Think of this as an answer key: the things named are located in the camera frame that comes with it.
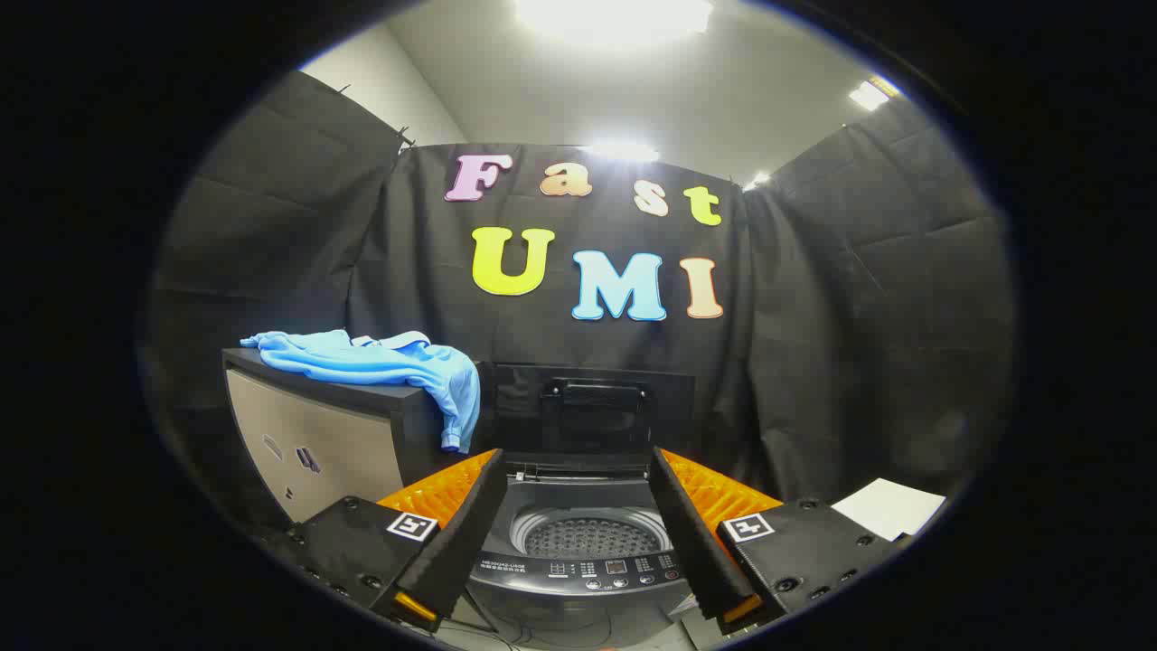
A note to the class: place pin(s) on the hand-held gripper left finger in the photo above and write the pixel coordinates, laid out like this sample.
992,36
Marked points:
465,533

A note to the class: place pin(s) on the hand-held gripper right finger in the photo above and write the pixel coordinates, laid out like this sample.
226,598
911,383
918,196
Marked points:
691,533

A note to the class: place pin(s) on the dark grey washing machine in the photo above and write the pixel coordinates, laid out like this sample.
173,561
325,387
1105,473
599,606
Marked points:
578,579

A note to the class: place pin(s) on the light blue polo shirt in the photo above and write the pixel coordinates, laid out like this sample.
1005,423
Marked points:
380,362

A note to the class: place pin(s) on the black and beige cabinet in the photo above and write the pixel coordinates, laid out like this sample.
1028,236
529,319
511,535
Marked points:
334,443

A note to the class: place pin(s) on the black backdrop cloth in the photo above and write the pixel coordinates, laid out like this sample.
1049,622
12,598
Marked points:
407,253

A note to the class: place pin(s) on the rectangular ceiling light panel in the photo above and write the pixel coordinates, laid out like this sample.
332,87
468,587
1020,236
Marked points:
872,94

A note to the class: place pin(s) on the large ceiling light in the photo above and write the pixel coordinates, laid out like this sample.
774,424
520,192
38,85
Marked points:
615,16

